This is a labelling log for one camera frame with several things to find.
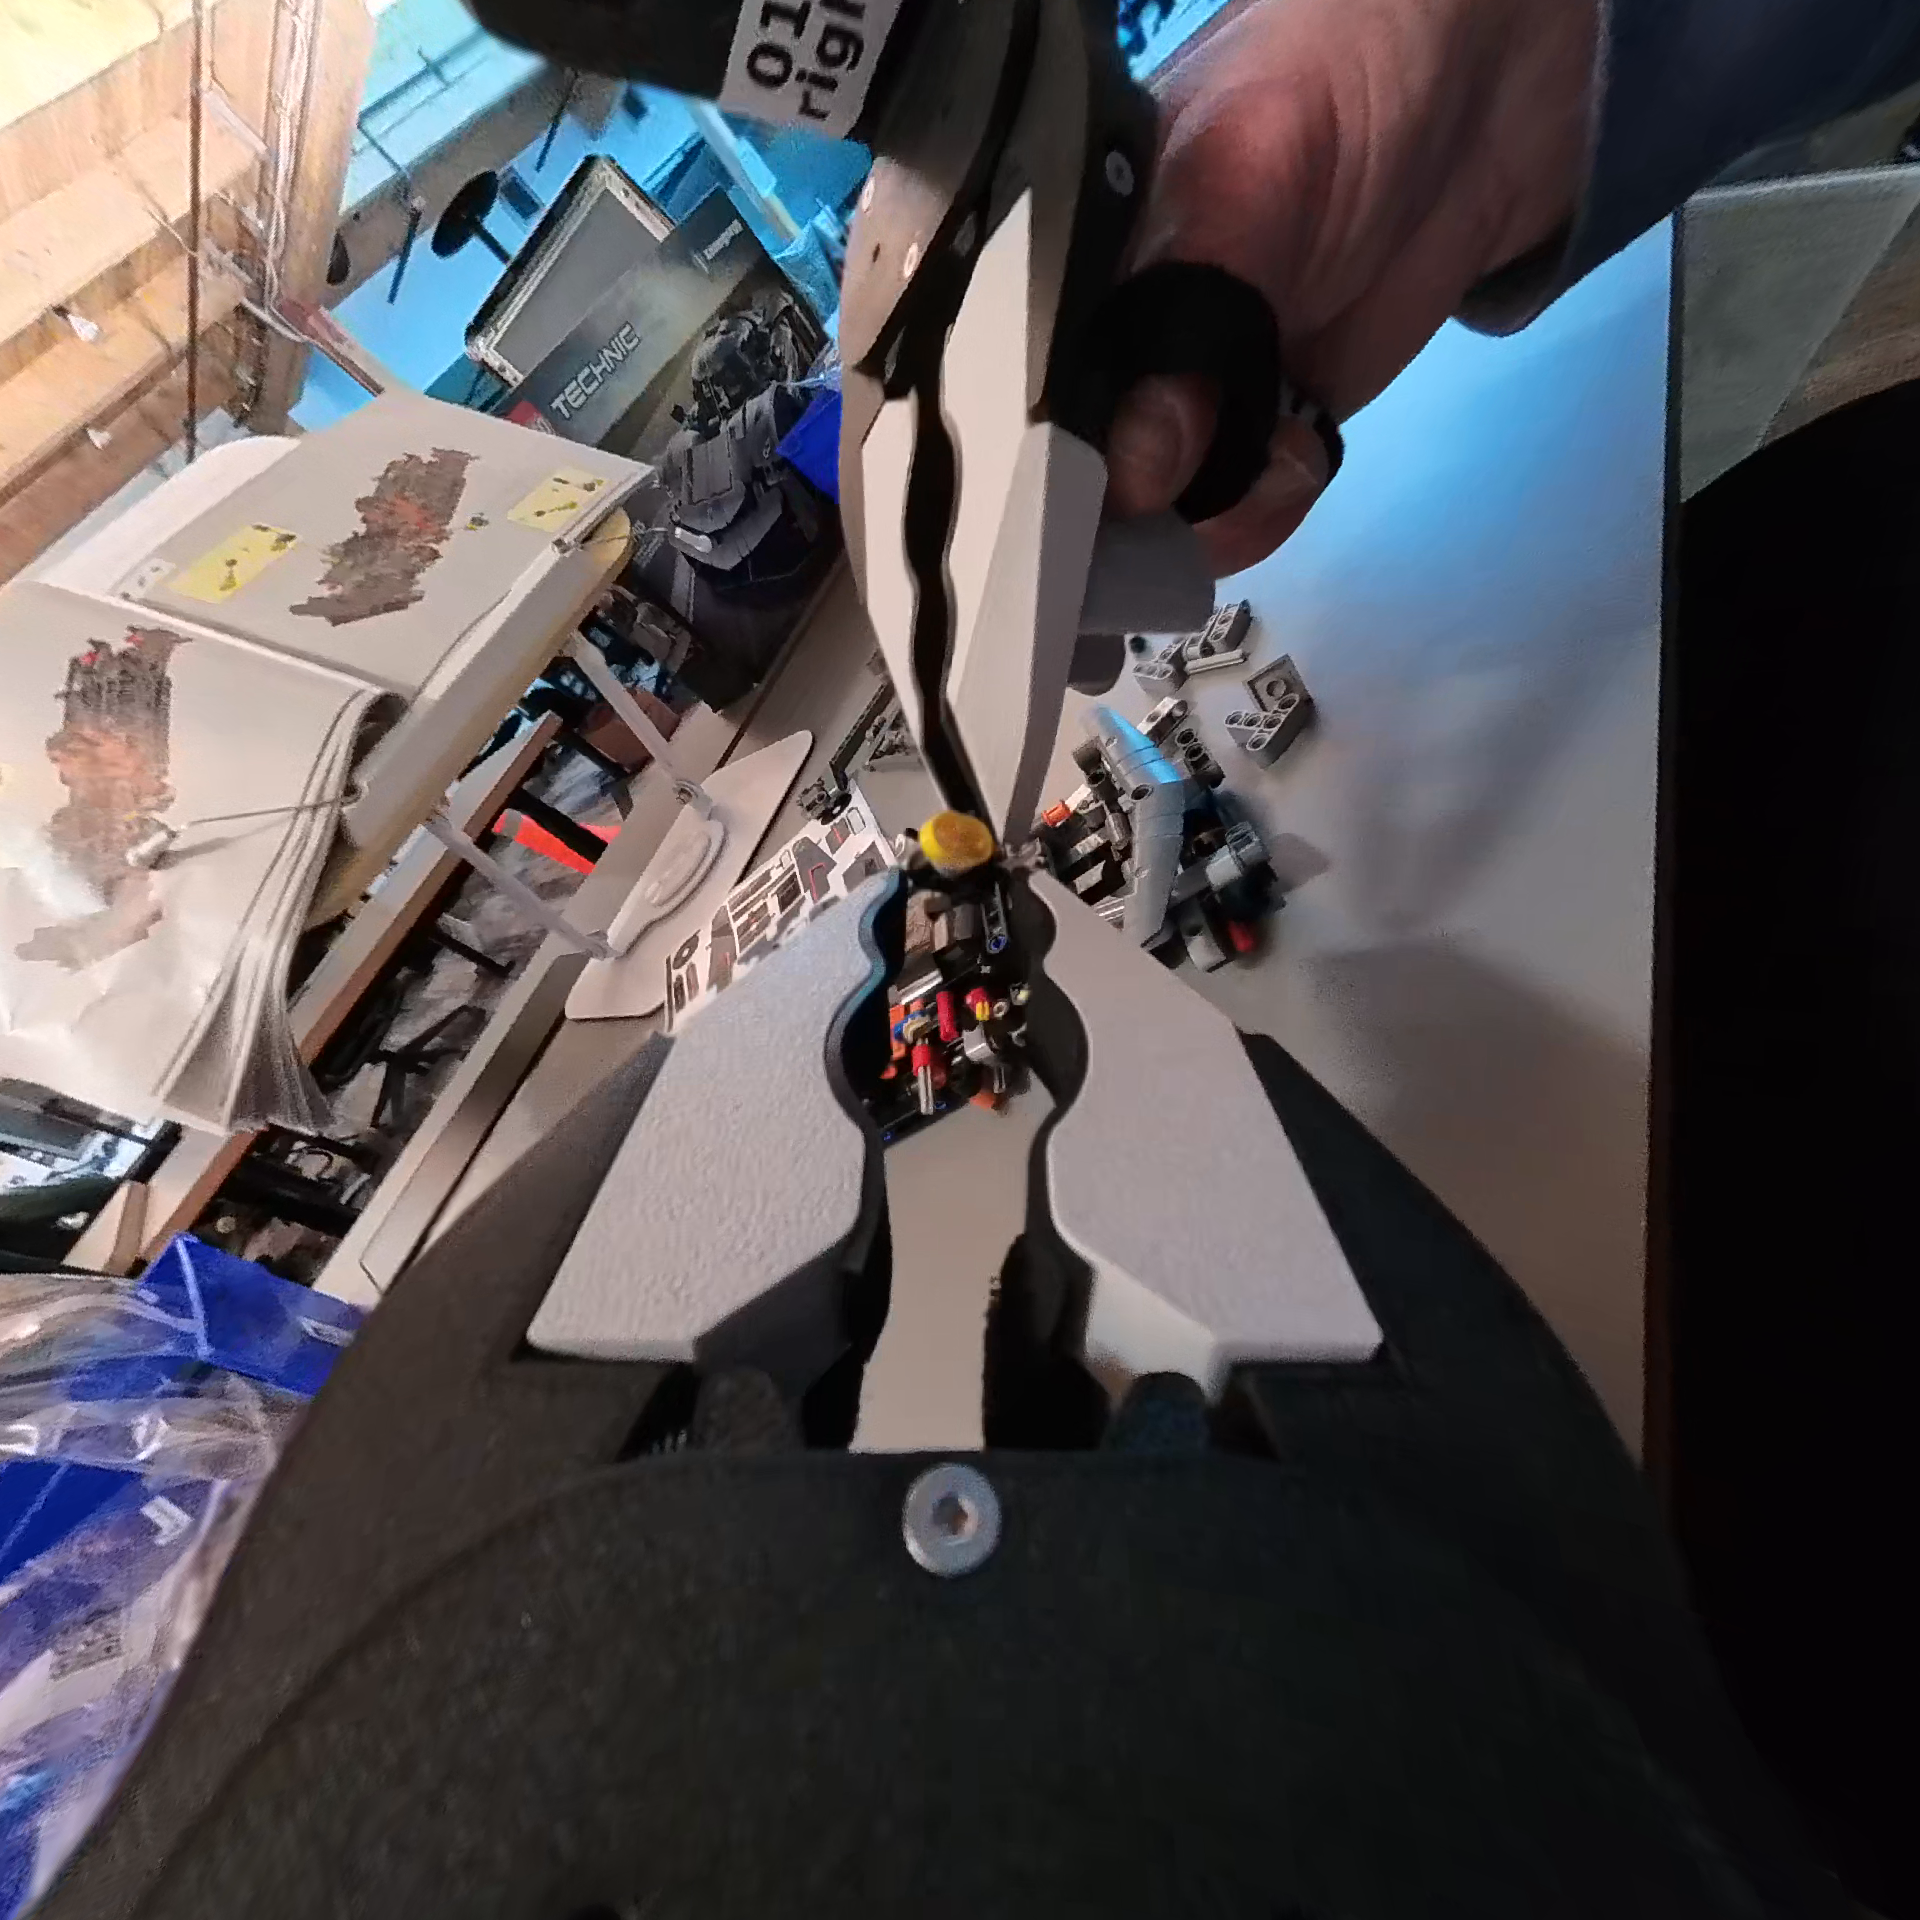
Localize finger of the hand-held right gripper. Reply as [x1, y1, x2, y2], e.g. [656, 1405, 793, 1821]
[835, 359, 977, 819]
[935, 192, 1114, 841]

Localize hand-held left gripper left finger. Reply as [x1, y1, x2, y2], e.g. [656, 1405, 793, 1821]
[525, 867, 913, 1367]

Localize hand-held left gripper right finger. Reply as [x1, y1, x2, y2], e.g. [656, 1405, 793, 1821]
[1027, 870, 1385, 1368]

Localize small black yellow lego assembly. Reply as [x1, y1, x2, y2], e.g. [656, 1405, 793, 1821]
[901, 809, 1008, 897]

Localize partly built lego car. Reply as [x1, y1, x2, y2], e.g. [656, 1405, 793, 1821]
[861, 702, 1288, 1135]

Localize person's right forearm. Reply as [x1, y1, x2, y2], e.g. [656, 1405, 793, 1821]
[1452, 0, 1920, 341]

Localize long dark lego beam with holes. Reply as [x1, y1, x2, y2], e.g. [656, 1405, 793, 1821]
[829, 678, 922, 800]

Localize black lego set box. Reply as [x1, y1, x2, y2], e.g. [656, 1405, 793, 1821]
[507, 208, 860, 711]

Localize light grey angled lego beam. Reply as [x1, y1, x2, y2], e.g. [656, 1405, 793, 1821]
[1224, 656, 1321, 769]

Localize lego sticker sheet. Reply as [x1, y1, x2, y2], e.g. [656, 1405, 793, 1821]
[656, 779, 895, 1040]

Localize Lego Technic box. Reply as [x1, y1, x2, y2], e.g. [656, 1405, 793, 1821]
[463, 153, 682, 397]

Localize open lego instruction booklet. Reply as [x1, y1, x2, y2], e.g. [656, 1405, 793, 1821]
[0, 391, 658, 1135]

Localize person's right hand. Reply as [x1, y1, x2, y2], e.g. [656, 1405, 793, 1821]
[1106, 0, 1610, 582]

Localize red plastic object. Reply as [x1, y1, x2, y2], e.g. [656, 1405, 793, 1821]
[484, 807, 605, 876]

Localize wooden book stand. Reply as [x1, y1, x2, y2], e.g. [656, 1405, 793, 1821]
[299, 503, 725, 964]

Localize person's dark trouser legs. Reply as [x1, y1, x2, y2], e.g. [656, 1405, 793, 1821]
[1642, 323, 1920, 1920]

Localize blue white plastic bag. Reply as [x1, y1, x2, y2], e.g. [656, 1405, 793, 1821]
[0, 1233, 373, 1920]

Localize elastic page cord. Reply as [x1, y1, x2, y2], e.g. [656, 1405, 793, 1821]
[124, 795, 367, 876]

